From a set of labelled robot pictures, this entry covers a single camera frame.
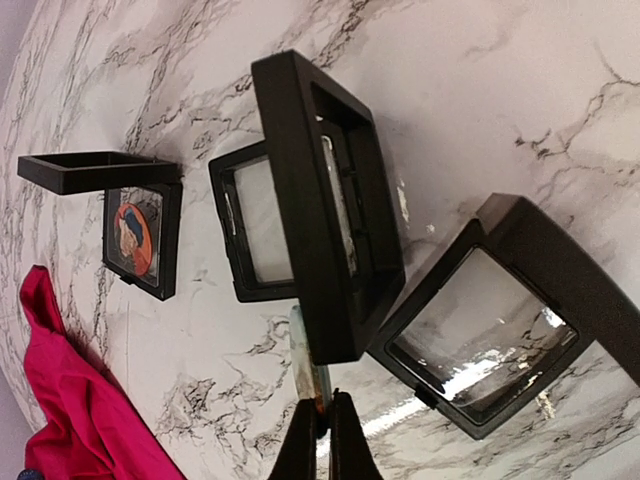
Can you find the red t-shirt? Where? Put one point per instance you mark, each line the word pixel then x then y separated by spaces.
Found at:
pixel 92 430

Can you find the black open display box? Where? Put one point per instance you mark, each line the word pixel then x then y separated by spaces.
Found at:
pixel 505 310
pixel 151 184
pixel 320 165

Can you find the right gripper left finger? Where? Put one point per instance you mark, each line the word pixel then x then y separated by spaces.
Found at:
pixel 297 456

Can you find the brown round brooch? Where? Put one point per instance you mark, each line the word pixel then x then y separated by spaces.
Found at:
pixel 134 237

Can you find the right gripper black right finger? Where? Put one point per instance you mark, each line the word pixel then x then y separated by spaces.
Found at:
pixel 350 455

